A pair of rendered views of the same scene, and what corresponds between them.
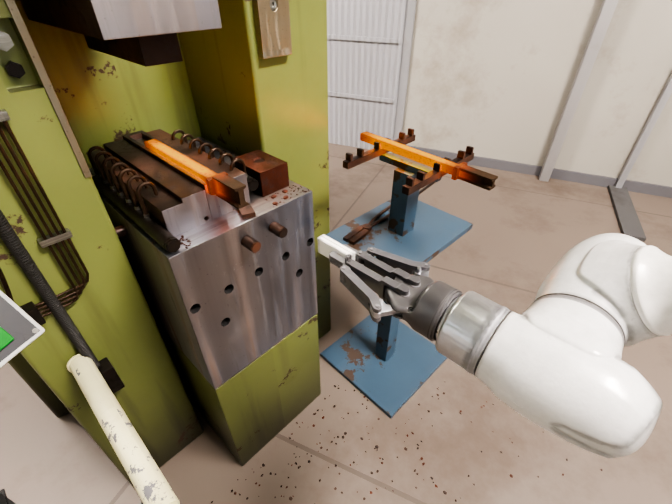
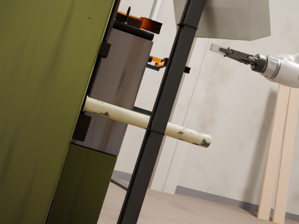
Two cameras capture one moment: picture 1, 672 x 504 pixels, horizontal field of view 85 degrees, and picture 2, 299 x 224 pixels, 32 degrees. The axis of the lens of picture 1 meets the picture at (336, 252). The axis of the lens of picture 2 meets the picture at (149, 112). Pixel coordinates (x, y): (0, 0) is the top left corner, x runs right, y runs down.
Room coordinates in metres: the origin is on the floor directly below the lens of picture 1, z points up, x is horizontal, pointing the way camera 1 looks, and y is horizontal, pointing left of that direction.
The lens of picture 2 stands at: (-0.62, 1.85, 0.62)
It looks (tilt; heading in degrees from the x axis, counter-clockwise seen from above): 1 degrees up; 306
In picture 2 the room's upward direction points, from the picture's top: 17 degrees clockwise
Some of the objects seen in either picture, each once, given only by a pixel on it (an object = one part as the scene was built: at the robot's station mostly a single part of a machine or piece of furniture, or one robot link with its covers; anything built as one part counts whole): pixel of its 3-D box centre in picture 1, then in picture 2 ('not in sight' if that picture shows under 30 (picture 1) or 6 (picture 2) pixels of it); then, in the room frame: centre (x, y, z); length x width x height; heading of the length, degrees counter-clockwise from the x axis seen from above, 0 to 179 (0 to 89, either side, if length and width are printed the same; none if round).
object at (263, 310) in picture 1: (205, 248); (62, 77); (0.88, 0.39, 0.69); 0.56 x 0.38 x 0.45; 46
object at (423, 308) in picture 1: (419, 300); (252, 61); (0.35, -0.11, 1.00); 0.09 x 0.08 x 0.07; 46
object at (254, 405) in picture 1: (231, 345); (26, 188); (0.88, 0.39, 0.23); 0.56 x 0.38 x 0.47; 46
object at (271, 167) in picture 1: (260, 172); not in sight; (0.86, 0.19, 0.95); 0.12 x 0.09 x 0.07; 46
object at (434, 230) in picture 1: (400, 231); (126, 106); (1.00, -0.21, 0.67); 0.40 x 0.30 x 0.02; 134
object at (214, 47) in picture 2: (334, 253); (218, 49); (0.46, 0.00, 1.00); 0.07 x 0.01 x 0.03; 46
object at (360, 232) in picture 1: (399, 203); not in sight; (1.16, -0.23, 0.68); 0.60 x 0.04 x 0.01; 140
